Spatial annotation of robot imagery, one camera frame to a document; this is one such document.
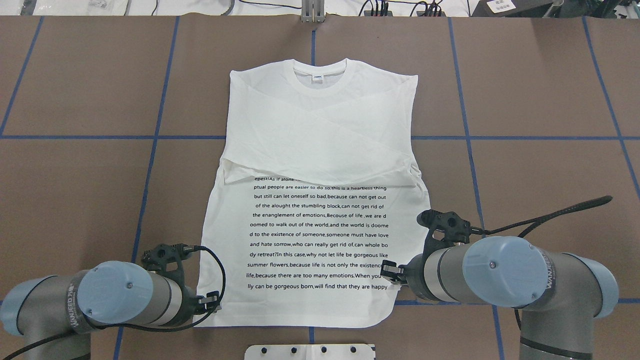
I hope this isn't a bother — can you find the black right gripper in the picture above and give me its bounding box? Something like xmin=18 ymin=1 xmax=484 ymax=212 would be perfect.
xmin=381 ymin=260 xmax=425 ymax=293

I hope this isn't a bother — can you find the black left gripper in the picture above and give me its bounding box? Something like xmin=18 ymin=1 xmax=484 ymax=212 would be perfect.
xmin=180 ymin=285 xmax=222 ymax=321

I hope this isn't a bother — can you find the white long-sleeve printed shirt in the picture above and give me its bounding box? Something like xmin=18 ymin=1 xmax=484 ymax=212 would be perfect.
xmin=201 ymin=58 xmax=431 ymax=329

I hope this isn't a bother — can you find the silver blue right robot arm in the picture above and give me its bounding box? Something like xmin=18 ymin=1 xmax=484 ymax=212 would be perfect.
xmin=380 ymin=235 xmax=619 ymax=360

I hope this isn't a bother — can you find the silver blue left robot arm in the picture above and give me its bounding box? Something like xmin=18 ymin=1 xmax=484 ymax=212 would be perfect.
xmin=1 ymin=260 xmax=224 ymax=360

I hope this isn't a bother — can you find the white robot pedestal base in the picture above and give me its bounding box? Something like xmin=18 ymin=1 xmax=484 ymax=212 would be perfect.
xmin=244 ymin=343 xmax=377 ymax=360

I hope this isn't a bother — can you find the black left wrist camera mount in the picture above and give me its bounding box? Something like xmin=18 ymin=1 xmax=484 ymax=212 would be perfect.
xmin=141 ymin=243 xmax=194 ymax=284

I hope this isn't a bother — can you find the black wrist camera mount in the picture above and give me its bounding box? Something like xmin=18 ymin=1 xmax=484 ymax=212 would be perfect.
xmin=141 ymin=243 xmax=194 ymax=284
xmin=416 ymin=209 xmax=484 ymax=247

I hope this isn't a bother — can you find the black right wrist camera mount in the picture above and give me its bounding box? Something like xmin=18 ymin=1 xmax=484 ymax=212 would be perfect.
xmin=416 ymin=209 xmax=484 ymax=247

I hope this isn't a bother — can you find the grey aluminium frame post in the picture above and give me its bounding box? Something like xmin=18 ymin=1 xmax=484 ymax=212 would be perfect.
xmin=301 ymin=0 xmax=326 ymax=24

